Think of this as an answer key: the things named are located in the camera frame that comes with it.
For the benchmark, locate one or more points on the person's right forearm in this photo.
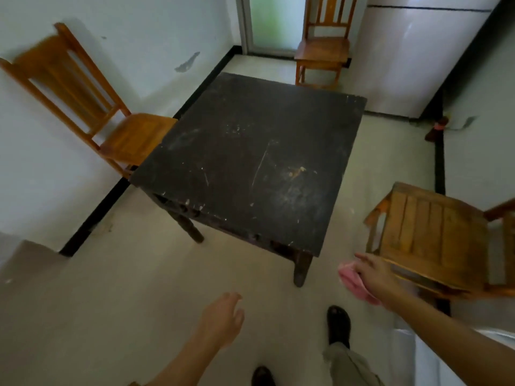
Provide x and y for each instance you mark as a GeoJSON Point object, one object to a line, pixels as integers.
{"type": "Point", "coordinates": [450, 337]}

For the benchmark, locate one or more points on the person's right hand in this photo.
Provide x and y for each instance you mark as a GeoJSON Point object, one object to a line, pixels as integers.
{"type": "Point", "coordinates": [378, 279]}

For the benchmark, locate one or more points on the person's black left shoe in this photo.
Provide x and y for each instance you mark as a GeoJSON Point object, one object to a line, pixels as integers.
{"type": "Point", "coordinates": [262, 377]}

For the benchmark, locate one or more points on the person's black right shoe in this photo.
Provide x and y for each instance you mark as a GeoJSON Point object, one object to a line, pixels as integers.
{"type": "Point", "coordinates": [338, 325]}

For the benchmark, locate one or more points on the frosted glass door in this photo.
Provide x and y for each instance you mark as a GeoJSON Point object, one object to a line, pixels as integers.
{"type": "Point", "coordinates": [275, 20]}

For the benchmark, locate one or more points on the person's grey trouser leg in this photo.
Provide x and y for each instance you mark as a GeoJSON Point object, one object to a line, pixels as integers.
{"type": "Point", "coordinates": [350, 367]}

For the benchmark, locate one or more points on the white refrigerator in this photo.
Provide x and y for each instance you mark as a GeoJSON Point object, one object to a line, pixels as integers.
{"type": "Point", "coordinates": [410, 56]}

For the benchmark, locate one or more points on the dark object with pink tip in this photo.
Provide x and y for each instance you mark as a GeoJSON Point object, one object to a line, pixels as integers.
{"type": "Point", "coordinates": [436, 130]}

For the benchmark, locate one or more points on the wooden chair with slatted back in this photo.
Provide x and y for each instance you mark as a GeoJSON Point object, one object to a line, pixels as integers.
{"type": "Point", "coordinates": [322, 50]}
{"type": "Point", "coordinates": [132, 138]}

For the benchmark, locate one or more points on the wooden chair with slatted seat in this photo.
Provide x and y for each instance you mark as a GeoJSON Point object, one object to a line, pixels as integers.
{"type": "Point", "coordinates": [434, 233]}

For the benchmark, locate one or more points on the white appliance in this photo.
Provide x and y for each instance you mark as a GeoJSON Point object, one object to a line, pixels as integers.
{"type": "Point", "coordinates": [406, 357]}

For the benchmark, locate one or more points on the person's left forearm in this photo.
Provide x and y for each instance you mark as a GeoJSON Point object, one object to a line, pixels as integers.
{"type": "Point", "coordinates": [181, 365]}

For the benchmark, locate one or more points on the black wooden table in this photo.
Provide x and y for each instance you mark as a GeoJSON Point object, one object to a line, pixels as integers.
{"type": "Point", "coordinates": [257, 156]}

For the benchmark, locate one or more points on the person's left hand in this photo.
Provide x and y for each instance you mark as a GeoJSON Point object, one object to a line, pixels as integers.
{"type": "Point", "coordinates": [220, 321]}

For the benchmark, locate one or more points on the person's black shoe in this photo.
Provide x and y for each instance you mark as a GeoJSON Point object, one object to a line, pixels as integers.
{"type": "Point", "coordinates": [262, 377]}
{"type": "Point", "coordinates": [338, 325]}

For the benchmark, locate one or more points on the person's left thumb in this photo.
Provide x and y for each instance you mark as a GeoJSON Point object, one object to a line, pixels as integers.
{"type": "Point", "coordinates": [239, 318]}

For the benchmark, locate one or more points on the person's right fingers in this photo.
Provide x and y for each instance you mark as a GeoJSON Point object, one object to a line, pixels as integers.
{"type": "Point", "coordinates": [365, 259]}

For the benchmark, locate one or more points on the pink cloth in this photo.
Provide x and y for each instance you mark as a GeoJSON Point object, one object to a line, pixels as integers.
{"type": "Point", "coordinates": [352, 283]}

